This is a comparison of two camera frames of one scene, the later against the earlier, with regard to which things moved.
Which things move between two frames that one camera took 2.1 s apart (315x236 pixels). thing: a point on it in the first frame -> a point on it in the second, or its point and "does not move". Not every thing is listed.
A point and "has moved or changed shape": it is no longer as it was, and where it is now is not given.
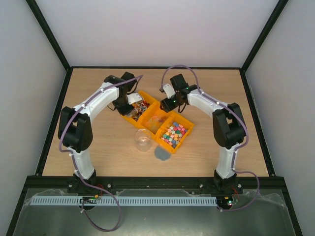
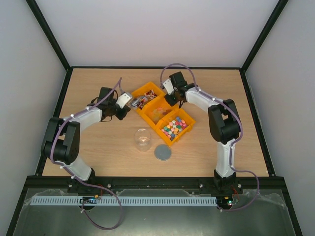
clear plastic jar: (142, 139) does not move
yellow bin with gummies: (155, 120) has moved or changed shape
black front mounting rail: (250, 183) does not move
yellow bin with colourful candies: (174, 132) has moved or changed shape
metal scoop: (133, 114) has moved or changed shape
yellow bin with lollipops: (141, 107) -> (146, 94)
